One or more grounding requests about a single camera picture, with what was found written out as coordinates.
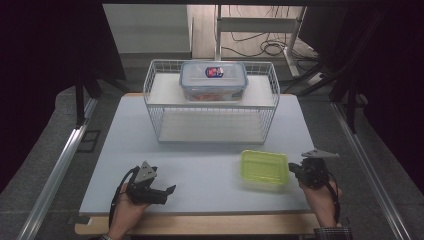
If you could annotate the person's left hand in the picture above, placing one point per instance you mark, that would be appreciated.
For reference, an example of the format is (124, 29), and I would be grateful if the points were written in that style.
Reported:
(128, 211)

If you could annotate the white metal desk frame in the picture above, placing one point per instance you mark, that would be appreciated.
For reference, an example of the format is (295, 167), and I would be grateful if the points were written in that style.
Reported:
(258, 25)

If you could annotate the clear food container blue lid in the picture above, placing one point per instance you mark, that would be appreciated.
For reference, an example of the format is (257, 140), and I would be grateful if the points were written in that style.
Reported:
(213, 83)

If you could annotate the white cabinet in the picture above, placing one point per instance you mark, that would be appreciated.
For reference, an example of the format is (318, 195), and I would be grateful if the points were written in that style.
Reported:
(146, 30)

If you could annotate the person's right hand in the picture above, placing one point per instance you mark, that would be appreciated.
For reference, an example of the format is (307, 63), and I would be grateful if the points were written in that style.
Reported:
(320, 200)

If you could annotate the black metal stand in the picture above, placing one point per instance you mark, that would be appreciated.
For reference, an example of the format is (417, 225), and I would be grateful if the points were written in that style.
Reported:
(80, 100)
(350, 106)

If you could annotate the aluminium rail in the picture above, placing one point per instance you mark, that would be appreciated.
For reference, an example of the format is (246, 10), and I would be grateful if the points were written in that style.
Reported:
(370, 170)
(53, 180)

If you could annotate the white power strip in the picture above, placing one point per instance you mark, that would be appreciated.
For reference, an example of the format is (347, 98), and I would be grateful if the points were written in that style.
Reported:
(315, 78)

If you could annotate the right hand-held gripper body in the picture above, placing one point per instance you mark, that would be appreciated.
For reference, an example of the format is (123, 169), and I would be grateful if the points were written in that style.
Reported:
(315, 173)

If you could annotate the green plastic food container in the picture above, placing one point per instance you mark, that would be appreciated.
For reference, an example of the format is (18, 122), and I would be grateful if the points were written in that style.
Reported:
(265, 166)

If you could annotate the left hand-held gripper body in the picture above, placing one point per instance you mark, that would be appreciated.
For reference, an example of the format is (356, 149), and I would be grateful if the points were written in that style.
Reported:
(143, 195)

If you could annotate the black curtain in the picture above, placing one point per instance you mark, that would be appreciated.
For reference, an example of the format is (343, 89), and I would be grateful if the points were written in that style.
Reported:
(40, 83)
(393, 83)

